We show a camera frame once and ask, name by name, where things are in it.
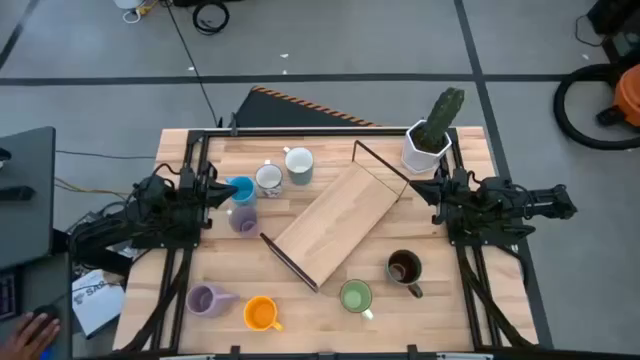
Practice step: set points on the orange mug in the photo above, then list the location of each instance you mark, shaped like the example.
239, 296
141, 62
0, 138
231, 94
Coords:
261, 314

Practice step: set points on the lilac mug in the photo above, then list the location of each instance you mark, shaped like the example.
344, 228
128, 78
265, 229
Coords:
205, 300

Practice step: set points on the black computer mouse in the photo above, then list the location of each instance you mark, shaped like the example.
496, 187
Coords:
47, 310

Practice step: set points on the white printed paper box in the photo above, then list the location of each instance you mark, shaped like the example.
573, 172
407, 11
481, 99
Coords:
97, 302

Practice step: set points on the green cactus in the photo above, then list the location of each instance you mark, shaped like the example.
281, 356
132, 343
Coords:
442, 117

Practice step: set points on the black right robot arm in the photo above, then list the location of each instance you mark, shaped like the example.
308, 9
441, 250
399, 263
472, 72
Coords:
525, 200

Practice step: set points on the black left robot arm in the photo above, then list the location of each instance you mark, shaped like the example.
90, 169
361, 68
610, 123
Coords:
125, 220

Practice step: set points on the black metal table frame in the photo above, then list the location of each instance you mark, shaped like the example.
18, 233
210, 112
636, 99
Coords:
300, 132

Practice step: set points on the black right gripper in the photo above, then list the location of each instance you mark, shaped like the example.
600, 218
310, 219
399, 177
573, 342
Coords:
452, 197

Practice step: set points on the orange vacuum cleaner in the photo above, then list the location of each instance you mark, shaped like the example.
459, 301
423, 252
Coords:
629, 95

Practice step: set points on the person's hand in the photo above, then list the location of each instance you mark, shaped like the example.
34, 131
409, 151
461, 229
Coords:
25, 340

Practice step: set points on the black remote-like device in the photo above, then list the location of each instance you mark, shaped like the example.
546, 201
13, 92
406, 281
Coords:
15, 193

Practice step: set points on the white mug blue leaf print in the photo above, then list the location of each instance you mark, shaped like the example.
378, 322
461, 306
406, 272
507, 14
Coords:
269, 180

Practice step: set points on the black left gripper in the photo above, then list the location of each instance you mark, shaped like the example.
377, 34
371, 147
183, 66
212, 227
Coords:
200, 192

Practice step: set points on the black mat orange striped edge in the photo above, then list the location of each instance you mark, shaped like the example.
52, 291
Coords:
280, 112

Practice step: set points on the dark brown mug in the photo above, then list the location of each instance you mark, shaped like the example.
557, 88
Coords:
404, 267

